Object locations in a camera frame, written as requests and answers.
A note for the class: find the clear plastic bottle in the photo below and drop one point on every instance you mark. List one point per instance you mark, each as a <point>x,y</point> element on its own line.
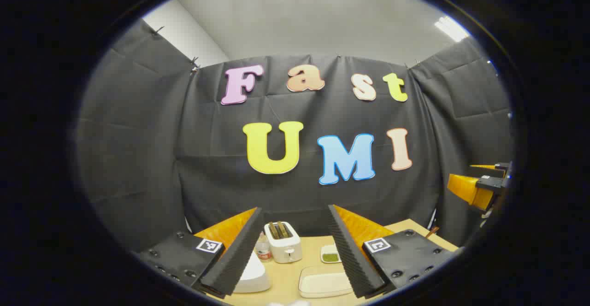
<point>263,250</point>

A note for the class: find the white divided grain dish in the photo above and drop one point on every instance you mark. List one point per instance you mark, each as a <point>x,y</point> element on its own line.
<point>330,254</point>

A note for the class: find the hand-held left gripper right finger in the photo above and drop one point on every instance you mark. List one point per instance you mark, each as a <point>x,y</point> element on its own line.
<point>350,260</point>

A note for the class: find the small ceiling light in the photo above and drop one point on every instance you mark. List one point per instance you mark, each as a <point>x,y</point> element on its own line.
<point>451,28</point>

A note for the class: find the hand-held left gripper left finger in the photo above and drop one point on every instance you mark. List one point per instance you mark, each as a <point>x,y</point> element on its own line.
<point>239,255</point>

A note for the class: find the white toaster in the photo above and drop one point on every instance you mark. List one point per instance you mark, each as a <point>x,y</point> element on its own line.
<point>286,248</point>

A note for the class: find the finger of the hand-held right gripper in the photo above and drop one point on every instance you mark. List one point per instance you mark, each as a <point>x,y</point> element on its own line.
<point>500,166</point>
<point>465,188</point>

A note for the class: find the brown toast slice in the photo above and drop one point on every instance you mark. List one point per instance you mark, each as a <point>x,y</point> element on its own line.
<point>283,229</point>
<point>273,231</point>

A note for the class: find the white rice cooker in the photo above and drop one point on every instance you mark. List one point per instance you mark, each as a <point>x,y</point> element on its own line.
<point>252,278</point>

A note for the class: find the beige rectangular tray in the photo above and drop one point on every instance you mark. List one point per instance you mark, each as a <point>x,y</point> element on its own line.
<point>322,283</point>

